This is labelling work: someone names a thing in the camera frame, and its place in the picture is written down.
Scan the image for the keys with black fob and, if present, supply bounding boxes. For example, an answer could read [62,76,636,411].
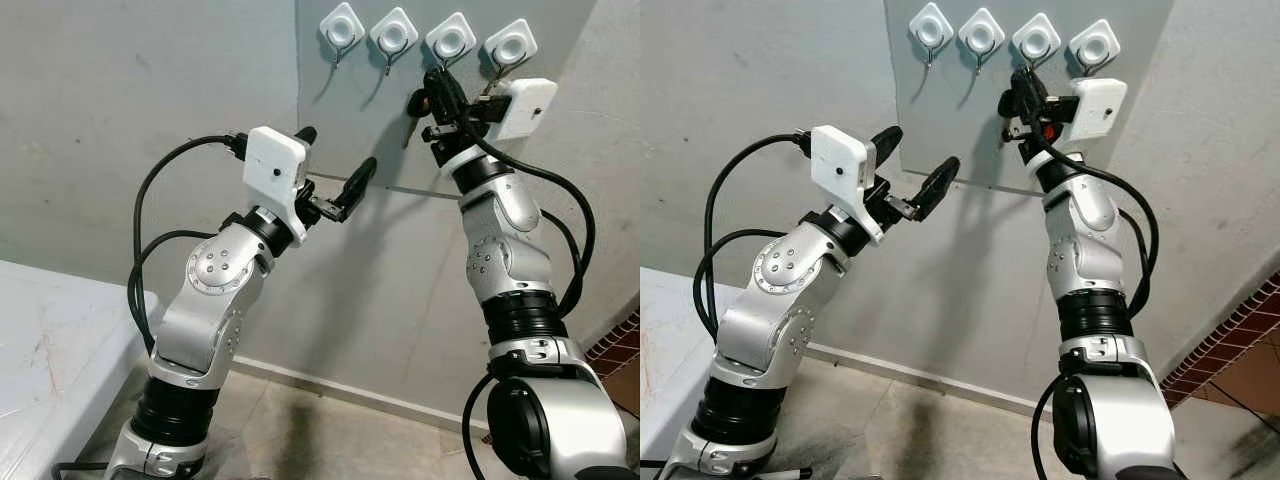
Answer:
[403,88,435,151]
[997,85,1023,149]

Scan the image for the white skirting board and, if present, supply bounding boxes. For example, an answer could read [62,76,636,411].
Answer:
[233,355,491,433]
[806,342,1041,417]

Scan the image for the white table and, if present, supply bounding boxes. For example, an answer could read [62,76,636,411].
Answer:
[0,260,161,480]
[640,267,723,467]

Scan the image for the white adhesive wall hook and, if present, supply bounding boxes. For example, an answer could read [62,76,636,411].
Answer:
[368,7,420,76]
[483,18,539,81]
[318,2,367,69]
[1011,12,1063,69]
[957,7,1006,76]
[1068,19,1122,79]
[908,2,956,69]
[424,12,478,71]

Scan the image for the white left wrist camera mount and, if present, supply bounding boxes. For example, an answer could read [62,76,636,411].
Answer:
[243,127,313,246]
[810,125,888,246]

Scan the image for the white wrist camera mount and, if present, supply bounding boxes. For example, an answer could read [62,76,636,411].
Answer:
[440,78,559,173]
[243,127,313,246]
[810,125,888,246]
[1035,78,1129,167]

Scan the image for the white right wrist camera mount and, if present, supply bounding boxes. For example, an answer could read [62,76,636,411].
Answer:
[440,78,559,173]
[1035,78,1129,167]

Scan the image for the grey wall panel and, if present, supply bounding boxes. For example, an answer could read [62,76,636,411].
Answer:
[885,0,1176,198]
[295,0,601,201]

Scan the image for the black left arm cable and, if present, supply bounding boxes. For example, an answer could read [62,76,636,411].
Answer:
[693,227,787,341]
[703,131,813,341]
[133,133,248,351]
[127,229,217,353]

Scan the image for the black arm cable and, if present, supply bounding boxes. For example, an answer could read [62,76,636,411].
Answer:
[461,372,498,480]
[540,208,586,311]
[693,227,787,341]
[1029,375,1063,480]
[703,131,813,341]
[127,229,217,353]
[1035,135,1161,319]
[133,133,248,351]
[1115,208,1151,301]
[468,135,598,319]

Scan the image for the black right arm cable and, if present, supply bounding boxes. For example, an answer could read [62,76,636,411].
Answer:
[1115,208,1151,301]
[468,135,598,319]
[1035,135,1161,319]
[461,372,498,480]
[540,208,586,311]
[1029,375,1063,480]

